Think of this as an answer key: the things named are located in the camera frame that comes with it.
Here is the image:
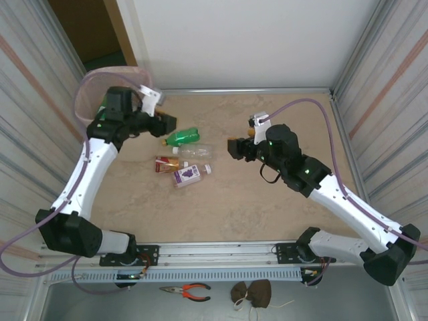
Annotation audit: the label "clear bottle white cap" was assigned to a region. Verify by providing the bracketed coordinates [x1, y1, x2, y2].
[172, 144, 214, 160]

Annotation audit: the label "red gold label bottle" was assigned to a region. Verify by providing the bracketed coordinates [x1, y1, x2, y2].
[154, 156, 189, 175]

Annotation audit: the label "purple grape label bottle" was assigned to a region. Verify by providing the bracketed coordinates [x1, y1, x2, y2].
[172, 163, 213, 189]

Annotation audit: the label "green bottle yellow cap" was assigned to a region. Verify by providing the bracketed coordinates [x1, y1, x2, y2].
[163, 128, 201, 148]

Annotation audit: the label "brown wooden door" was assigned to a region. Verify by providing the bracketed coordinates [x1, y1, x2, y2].
[48, 0, 138, 66]

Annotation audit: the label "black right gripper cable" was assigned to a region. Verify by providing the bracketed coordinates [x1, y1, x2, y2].
[259, 163, 284, 184]

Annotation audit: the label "aluminium back frame rail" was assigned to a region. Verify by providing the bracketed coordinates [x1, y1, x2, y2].
[160, 87, 335, 97]

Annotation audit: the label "aluminium side frame rail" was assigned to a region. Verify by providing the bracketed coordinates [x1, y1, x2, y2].
[329, 89, 381, 240]

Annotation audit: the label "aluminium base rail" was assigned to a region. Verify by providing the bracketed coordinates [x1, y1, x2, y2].
[35, 237, 401, 268]

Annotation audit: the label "black right mount plate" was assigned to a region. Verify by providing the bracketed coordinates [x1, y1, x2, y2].
[274, 242, 335, 265]

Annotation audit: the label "black mount plate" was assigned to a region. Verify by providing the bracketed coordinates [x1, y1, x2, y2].
[274, 242, 335, 265]
[100, 245, 160, 268]

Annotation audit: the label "white slotted cable duct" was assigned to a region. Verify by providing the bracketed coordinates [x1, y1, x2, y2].
[48, 267, 304, 284]

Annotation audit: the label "black left mount plate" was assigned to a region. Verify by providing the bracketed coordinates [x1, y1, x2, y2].
[100, 245, 160, 268]

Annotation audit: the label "red orange wires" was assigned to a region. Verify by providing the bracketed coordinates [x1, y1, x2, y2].
[138, 252, 152, 279]

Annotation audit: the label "brown cloth bag with string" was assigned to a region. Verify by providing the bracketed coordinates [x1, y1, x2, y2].
[230, 279, 295, 320]

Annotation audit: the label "orange handled pliers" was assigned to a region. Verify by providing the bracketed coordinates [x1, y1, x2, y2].
[159, 283, 212, 302]

